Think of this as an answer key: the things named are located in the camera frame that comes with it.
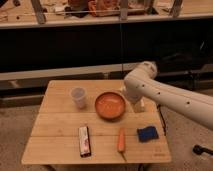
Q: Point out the blue sponge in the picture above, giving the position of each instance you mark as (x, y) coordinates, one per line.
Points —
(148, 133)

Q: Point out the black candy bar wrapper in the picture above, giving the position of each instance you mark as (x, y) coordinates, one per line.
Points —
(84, 141)

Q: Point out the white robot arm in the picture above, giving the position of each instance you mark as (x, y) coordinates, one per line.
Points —
(140, 82)

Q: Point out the orange ceramic bowl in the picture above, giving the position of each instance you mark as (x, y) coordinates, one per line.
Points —
(110, 105)

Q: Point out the wooden folding table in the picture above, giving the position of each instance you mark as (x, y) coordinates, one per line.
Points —
(54, 138)

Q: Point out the clear plastic cup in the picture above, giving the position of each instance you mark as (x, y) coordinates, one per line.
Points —
(78, 95)

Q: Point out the black caster wheel base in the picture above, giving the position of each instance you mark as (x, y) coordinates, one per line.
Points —
(199, 150)

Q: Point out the orange carrot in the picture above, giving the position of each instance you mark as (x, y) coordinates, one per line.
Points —
(121, 145)

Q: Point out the white tube bottle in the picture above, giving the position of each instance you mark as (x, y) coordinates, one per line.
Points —
(139, 106)

